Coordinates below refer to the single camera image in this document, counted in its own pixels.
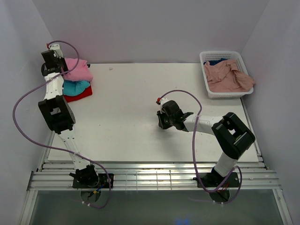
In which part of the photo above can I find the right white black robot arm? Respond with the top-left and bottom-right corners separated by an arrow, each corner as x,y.
157,97 -> 255,187

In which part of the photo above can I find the pink t shirt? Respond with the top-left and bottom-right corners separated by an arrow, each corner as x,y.
63,58 -> 93,82

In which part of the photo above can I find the blue t shirt in basket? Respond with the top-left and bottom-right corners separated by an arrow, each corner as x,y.
203,58 -> 226,66

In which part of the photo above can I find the aluminium frame rail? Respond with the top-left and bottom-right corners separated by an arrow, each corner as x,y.
28,162 -> 282,191

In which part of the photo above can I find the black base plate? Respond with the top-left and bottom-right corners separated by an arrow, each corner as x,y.
72,173 -> 109,189
199,172 -> 240,188

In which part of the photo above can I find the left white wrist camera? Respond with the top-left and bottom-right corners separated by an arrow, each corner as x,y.
47,44 -> 64,59

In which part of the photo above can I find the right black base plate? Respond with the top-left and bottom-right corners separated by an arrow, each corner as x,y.
199,172 -> 240,188

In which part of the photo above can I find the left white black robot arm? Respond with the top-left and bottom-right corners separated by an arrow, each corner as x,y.
38,45 -> 99,188

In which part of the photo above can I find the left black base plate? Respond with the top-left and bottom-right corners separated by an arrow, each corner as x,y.
72,173 -> 109,189

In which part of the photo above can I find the red folded t shirt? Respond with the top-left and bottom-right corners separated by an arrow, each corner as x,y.
64,86 -> 93,103

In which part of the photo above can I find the beige t shirt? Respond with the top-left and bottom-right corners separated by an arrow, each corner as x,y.
204,60 -> 255,93

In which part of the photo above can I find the teal folded t shirt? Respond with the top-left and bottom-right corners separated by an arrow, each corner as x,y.
63,80 -> 90,97

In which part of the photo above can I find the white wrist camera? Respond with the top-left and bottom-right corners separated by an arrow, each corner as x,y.
156,97 -> 169,107
47,44 -> 64,59

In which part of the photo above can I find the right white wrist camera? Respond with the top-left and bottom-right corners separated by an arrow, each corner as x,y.
156,97 -> 169,107

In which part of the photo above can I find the white plastic basket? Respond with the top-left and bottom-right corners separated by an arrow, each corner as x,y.
199,51 -> 255,99

